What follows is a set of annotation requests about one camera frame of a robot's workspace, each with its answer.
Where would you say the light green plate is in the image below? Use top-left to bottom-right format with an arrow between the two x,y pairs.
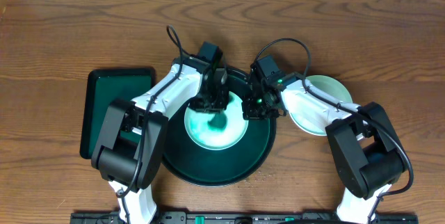
184,92 -> 248,150
290,75 -> 353,136

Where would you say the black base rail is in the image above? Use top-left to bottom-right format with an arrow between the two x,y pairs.
70,210 -> 419,224

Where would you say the round black serving tray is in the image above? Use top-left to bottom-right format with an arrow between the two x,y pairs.
163,67 -> 277,186

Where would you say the rectangular black sponge tray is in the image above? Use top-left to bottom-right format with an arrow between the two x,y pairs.
79,67 -> 155,159

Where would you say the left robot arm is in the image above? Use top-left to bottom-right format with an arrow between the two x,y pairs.
91,56 -> 228,223

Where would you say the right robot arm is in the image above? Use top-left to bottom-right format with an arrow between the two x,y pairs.
243,71 -> 414,223

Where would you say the green sponge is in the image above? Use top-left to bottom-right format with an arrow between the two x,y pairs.
207,112 -> 227,131

